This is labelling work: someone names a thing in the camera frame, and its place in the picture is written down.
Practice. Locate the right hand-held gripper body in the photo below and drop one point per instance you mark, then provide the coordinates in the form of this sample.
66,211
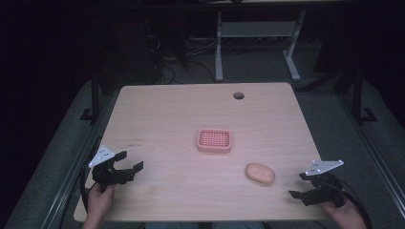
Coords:
326,189

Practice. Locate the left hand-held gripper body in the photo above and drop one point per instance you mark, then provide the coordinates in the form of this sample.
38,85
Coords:
106,174

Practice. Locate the pink soap dish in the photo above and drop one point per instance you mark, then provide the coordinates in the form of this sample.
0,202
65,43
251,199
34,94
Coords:
214,140

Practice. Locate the person's left hand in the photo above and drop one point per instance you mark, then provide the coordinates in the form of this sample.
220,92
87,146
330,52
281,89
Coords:
99,203

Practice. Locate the person's right hand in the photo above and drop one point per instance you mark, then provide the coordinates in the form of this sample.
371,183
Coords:
345,214

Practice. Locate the black metal stand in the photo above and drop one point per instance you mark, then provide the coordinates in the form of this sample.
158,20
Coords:
358,98
94,98

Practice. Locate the aluminium rail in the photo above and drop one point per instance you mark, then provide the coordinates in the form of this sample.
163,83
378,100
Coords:
375,152
68,171

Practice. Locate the white metal table frame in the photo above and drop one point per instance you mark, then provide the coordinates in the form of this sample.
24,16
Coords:
254,30

